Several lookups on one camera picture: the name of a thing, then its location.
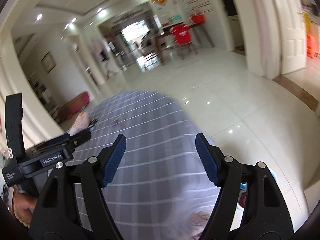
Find red shirt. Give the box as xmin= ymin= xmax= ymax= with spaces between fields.
xmin=170 ymin=24 xmax=192 ymax=45

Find wooden chair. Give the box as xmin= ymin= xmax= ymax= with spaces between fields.
xmin=141 ymin=47 xmax=160 ymax=68
xmin=172 ymin=24 xmax=198 ymax=60

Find pink fuzzy cloth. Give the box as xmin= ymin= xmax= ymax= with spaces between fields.
xmin=190 ymin=210 xmax=215 ymax=240

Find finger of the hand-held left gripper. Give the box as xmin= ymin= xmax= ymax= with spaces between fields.
xmin=32 ymin=129 xmax=92 ymax=153

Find red floor cushion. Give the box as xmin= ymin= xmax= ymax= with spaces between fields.
xmin=59 ymin=92 xmax=90 ymax=123

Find white panel door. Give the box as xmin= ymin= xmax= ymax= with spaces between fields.
xmin=265 ymin=0 xmax=307 ymax=75

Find orange plastic stool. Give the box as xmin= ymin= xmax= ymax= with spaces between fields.
xmin=307 ymin=35 xmax=320 ymax=59

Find red basket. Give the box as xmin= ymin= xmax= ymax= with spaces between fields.
xmin=191 ymin=12 xmax=206 ymax=24

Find yellow bag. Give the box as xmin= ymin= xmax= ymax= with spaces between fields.
xmin=303 ymin=12 xmax=313 ymax=37

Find brown framed wall picture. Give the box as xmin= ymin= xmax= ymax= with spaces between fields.
xmin=40 ymin=51 xmax=56 ymax=74

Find dark wooden table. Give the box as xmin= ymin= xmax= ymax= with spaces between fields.
xmin=150 ymin=24 xmax=215 ymax=65

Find white plastic packet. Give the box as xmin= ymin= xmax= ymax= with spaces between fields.
xmin=67 ymin=111 xmax=92 ymax=134

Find beaded bracelet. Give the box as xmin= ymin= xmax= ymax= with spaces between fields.
xmin=12 ymin=209 xmax=31 ymax=228

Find person's left hand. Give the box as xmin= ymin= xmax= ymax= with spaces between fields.
xmin=12 ymin=194 xmax=38 ymax=218

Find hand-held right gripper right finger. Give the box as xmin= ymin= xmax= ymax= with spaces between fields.
xmin=195 ymin=132 xmax=293 ymax=240

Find grey checked bed blanket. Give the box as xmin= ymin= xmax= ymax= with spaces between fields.
xmin=32 ymin=90 xmax=225 ymax=240

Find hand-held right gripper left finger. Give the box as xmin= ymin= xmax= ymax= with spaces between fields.
xmin=30 ymin=134 xmax=127 ymax=240

